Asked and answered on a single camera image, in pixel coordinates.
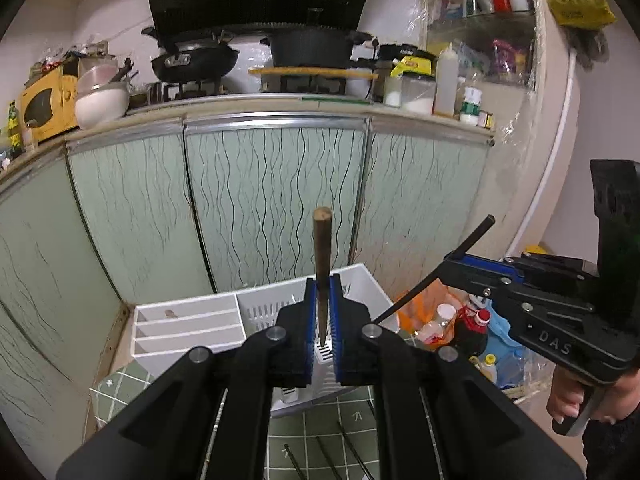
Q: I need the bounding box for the yellow microwave oven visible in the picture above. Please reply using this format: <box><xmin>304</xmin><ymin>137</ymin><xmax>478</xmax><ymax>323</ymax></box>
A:
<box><xmin>17</xmin><ymin>62</ymin><xmax>81</xmax><ymax>142</ymax></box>

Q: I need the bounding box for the white pot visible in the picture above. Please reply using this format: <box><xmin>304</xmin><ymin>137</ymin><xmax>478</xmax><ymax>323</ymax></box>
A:
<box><xmin>74</xmin><ymin>85</ymin><xmax>131</xmax><ymax>130</ymax></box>

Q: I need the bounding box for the pile of assorted packets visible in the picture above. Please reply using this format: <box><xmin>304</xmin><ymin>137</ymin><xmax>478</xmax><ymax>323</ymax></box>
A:
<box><xmin>30</xmin><ymin>40</ymin><xmax>108</xmax><ymax>81</ymax></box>

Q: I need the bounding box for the orange plastic bag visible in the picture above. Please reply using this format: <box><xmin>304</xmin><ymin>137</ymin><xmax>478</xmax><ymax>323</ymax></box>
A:
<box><xmin>397</xmin><ymin>280</ymin><xmax>463</xmax><ymax>346</ymax></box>

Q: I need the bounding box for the black range hood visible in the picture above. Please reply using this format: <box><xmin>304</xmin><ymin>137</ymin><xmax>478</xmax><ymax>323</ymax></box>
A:
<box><xmin>142</xmin><ymin>0</ymin><xmax>380</xmax><ymax>53</ymax></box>

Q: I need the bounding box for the green wavy-patterned cabinet door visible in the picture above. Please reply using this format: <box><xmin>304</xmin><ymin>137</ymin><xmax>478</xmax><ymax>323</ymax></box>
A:
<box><xmin>184</xmin><ymin>119</ymin><xmax>368</xmax><ymax>291</ymax></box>
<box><xmin>65</xmin><ymin>125</ymin><xmax>217</xmax><ymax>306</ymax></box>
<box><xmin>357</xmin><ymin>121</ymin><xmax>493</xmax><ymax>301</ymax></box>
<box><xmin>0</xmin><ymin>146</ymin><xmax>123</xmax><ymax>461</ymax></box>

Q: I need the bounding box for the gas stove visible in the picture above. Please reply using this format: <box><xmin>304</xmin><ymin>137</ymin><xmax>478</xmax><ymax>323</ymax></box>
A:
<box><xmin>150</xmin><ymin>74</ymin><xmax>373</xmax><ymax>101</ymax></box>

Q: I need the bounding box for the clear bottle with white cap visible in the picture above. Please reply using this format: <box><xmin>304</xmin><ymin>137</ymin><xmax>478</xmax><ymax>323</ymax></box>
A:
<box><xmin>417</xmin><ymin>304</ymin><xmax>457</xmax><ymax>346</ymax></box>

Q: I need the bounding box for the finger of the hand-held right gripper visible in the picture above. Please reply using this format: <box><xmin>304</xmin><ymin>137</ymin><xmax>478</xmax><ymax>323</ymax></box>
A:
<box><xmin>442</xmin><ymin>252</ymin><xmax>598</xmax><ymax>282</ymax></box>
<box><xmin>440</xmin><ymin>262</ymin><xmax>517</xmax><ymax>307</ymax></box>

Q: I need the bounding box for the person's right hand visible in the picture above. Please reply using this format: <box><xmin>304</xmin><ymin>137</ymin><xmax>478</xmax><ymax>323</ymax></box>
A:
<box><xmin>546</xmin><ymin>367</ymin><xmax>640</xmax><ymax>426</ymax></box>

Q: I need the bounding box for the black cooking pot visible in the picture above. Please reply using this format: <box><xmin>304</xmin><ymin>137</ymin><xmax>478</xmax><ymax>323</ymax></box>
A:
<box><xmin>260</xmin><ymin>7</ymin><xmax>375</xmax><ymax>68</ymax></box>

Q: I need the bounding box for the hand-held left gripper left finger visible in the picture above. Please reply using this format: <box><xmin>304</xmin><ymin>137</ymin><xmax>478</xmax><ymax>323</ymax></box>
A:
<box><xmin>55</xmin><ymin>277</ymin><xmax>321</xmax><ymax>480</ymax></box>

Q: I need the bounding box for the green glass bottle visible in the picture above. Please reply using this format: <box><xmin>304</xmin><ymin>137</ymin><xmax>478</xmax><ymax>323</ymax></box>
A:
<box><xmin>6</xmin><ymin>101</ymin><xmax>23</xmax><ymax>156</ymax></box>

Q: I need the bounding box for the small clear container white powder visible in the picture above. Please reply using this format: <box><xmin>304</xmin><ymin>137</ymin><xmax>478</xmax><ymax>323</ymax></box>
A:
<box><xmin>382</xmin><ymin>76</ymin><xmax>403</xmax><ymax>107</ymax></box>

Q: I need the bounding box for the white bottle with green label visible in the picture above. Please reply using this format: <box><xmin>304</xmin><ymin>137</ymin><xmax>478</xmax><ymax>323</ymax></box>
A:
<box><xmin>459</xmin><ymin>86</ymin><xmax>483</xmax><ymax>127</ymax></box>

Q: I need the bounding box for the black appliance with yellow label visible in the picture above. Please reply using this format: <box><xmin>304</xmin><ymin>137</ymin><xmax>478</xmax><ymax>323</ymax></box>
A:
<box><xmin>375</xmin><ymin>43</ymin><xmax>438</xmax><ymax>78</ymax></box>

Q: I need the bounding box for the glass wall shelf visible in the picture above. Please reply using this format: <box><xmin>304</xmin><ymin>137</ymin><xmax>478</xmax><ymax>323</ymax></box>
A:
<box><xmin>425</xmin><ymin>0</ymin><xmax>543</xmax><ymax>88</ymax></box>

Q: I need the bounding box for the blue plastic bag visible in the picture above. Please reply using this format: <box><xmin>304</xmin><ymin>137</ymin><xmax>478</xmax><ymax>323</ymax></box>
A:
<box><xmin>470</xmin><ymin>310</ymin><xmax>531</xmax><ymax>391</ymax></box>

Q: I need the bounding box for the pink plastic bowl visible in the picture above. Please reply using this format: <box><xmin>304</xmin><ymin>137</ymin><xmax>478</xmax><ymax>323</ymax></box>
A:
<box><xmin>76</xmin><ymin>57</ymin><xmax>121</xmax><ymax>95</ymax></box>

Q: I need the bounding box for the purple snack packet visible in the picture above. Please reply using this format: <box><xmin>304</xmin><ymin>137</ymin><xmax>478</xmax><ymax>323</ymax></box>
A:
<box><xmin>492</xmin><ymin>39</ymin><xmax>528</xmax><ymax>78</ymax></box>

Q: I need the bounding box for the white plastic utensil holder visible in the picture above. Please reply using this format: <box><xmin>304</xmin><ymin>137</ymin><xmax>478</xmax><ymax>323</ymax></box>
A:
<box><xmin>131</xmin><ymin>262</ymin><xmax>401</xmax><ymax>418</ymax></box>

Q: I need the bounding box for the dark brown wooden chopstick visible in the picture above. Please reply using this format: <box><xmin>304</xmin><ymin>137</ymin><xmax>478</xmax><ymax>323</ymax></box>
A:
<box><xmin>312</xmin><ymin>207</ymin><xmax>332</xmax><ymax>348</ymax></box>

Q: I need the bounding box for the white squeeze bottle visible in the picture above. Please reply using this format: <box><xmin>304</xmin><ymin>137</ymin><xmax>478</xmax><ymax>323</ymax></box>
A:
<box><xmin>432</xmin><ymin>42</ymin><xmax>460</xmax><ymax>117</ymax></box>

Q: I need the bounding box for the wooden cutting board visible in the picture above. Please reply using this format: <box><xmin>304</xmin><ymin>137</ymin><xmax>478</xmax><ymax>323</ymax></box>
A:
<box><xmin>248</xmin><ymin>66</ymin><xmax>380</xmax><ymax>81</ymax></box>

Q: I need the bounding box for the green checked tablecloth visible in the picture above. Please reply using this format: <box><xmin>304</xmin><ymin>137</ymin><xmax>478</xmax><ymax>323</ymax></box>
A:
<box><xmin>90</xmin><ymin>365</ymin><xmax>383</xmax><ymax>480</ymax></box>

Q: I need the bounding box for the white pipe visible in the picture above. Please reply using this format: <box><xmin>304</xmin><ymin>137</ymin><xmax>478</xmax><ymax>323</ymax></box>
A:
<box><xmin>505</xmin><ymin>55</ymin><xmax>576</xmax><ymax>261</ymax></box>

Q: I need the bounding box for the black wok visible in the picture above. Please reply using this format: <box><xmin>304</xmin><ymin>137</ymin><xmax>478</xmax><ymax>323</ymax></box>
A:
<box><xmin>141</xmin><ymin>26</ymin><xmax>241</xmax><ymax>83</ymax></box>

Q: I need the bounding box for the person's right forearm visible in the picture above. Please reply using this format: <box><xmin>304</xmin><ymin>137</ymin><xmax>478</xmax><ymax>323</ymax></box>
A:
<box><xmin>582</xmin><ymin>407</ymin><xmax>640</xmax><ymax>480</ymax></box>

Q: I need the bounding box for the large clear container white powder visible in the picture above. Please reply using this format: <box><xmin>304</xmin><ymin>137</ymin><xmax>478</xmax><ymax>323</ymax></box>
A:
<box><xmin>401</xmin><ymin>72</ymin><xmax>437</xmax><ymax>115</ymax></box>

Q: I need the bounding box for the dark sauce bottle red cap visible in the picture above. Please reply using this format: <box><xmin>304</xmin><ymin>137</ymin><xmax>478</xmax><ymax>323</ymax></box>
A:
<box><xmin>452</xmin><ymin>305</ymin><xmax>493</xmax><ymax>356</ymax></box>

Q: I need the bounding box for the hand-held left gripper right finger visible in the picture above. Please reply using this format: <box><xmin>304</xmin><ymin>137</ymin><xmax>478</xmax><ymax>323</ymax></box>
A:
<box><xmin>327</xmin><ymin>272</ymin><xmax>586</xmax><ymax>480</ymax></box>

